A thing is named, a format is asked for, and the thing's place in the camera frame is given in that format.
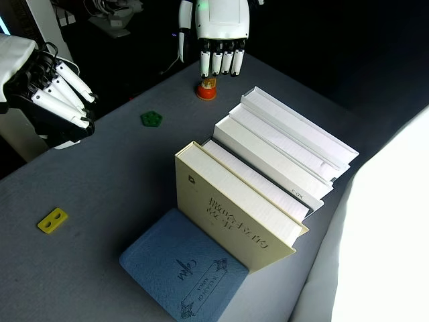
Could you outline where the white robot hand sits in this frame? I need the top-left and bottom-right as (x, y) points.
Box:
(177, 0), (251, 78)
(0, 32), (99, 150)

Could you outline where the black cover book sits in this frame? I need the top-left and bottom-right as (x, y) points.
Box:
(200, 138), (314, 223)

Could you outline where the white stand base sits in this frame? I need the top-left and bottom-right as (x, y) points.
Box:
(0, 109), (50, 164)

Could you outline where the small orange toy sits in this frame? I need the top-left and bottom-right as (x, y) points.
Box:
(196, 77), (218, 101)

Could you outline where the grey background device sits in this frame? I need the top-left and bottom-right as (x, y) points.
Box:
(87, 15), (132, 40)

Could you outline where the green holed block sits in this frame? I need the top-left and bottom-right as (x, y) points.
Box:
(139, 111), (164, 127)

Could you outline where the white book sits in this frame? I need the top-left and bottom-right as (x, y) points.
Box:
(240, 86), (361, 168)
(229, 102), (351, 184)

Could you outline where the white book marked XD-3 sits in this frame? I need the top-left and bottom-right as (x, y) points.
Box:
(212, 115), (335, 212)

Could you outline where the grey table cloth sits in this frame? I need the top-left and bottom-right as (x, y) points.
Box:
(0, 53), (429, 322)

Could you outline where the yellow two-hole block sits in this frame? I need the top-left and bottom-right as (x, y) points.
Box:
(36, 207), (69, 235)

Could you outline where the cream hardcover book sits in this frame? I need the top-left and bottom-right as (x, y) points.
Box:
(174, 140), (310, 273)

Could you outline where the blue notebook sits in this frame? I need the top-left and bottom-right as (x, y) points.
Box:
(119, 207), (251, 322)

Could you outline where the white upright post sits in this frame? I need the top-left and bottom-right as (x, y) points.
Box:
(25, 0), (74, 63)

